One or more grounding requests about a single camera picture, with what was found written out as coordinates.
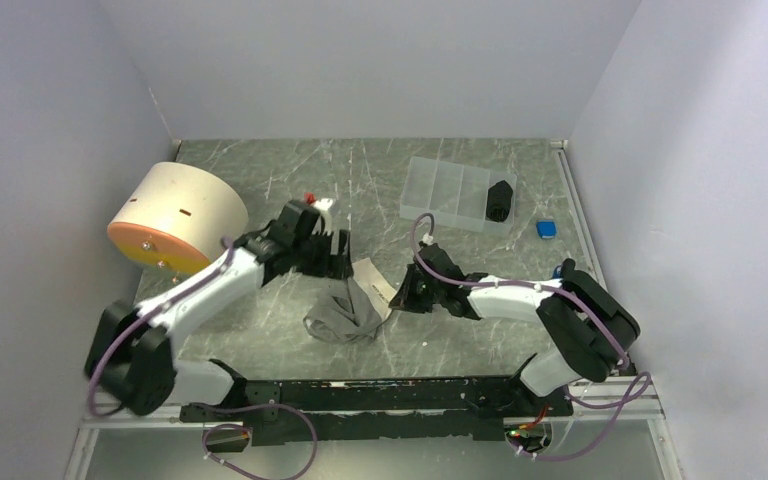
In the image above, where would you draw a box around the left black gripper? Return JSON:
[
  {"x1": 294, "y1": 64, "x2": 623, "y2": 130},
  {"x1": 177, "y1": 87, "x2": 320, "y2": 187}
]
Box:
[{"x1": 293, "y1": 227, "x2": 354, "y2": 281}]

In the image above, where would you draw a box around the grey underwear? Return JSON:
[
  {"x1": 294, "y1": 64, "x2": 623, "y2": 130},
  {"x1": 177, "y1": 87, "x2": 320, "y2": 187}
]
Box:
[{"x1": 303, "y1": 258, "x2": 396, "y2": 344}]

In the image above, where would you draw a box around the black striped underwear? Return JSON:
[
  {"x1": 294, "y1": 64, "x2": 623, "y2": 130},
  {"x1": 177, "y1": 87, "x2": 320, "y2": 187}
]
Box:
[{"x1": 485, "y1": 180, "x2": 514, "y2": 223}]

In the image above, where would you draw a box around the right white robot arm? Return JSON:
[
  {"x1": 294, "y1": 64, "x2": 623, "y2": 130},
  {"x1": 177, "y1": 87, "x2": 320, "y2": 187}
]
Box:
[{"x1": 389, "y1": 244, "x2": 641, "y2": 415}]

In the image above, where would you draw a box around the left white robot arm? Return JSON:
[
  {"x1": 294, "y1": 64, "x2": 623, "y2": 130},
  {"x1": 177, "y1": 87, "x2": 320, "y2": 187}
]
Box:
[{"x1": 84, "y1": 195, "x2": 352, "y2": 420}]

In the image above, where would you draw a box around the clear plastic organizer box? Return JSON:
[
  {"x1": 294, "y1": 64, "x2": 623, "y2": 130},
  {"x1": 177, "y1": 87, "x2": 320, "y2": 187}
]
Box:
[{"x1": 399, "y1": 157, "x2": 518, "y2": 236}]

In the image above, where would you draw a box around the blue small block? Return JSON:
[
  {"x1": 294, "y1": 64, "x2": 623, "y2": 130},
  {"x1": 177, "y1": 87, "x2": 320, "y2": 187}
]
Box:
[{"x1": 535, "y1": 220, "x2": 557, "y2": 239}]

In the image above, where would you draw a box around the cream cylindrical drum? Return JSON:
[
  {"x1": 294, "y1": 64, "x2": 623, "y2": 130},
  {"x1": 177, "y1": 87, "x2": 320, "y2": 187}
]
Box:
[{"x1": 107, "y1": 162, "x2": 249, "y2": 275}]

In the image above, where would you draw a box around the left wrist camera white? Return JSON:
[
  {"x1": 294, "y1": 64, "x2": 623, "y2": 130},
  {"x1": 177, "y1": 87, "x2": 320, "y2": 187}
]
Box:
[{"x1": 304, "y1": 192, "x2": 336, "y2": 234}]

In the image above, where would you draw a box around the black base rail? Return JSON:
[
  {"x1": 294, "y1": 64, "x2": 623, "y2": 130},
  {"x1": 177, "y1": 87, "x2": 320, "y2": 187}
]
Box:
[{"x1": 179, "y1": 375, "x2": 573, "y2": 446}]

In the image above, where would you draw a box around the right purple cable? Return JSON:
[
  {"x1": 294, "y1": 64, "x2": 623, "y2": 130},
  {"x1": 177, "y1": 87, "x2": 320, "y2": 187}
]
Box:
[{"x1": 410, "y1": 213, "x2": 652, "y2": 464}]

